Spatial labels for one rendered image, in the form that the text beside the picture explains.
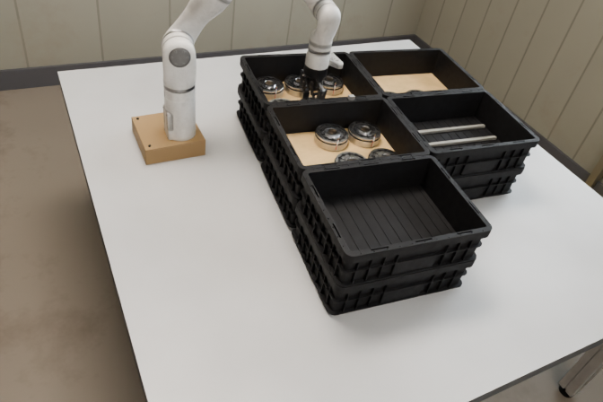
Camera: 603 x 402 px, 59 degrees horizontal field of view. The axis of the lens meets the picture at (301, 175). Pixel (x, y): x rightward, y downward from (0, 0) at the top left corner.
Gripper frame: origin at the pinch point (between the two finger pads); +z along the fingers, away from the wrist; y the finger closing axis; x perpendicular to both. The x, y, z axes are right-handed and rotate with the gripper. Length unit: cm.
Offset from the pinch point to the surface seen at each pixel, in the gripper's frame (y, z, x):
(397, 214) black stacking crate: 52, 2, -1
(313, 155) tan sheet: 23.2, 2.2, -10.8
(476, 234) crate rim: 72, -7, 5
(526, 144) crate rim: 48, -7, 49
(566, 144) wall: -13, 68, 190
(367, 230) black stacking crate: 55, 2, -12
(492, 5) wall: -102, 23, 193
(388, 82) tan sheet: -7.7, 2.2, 38.5
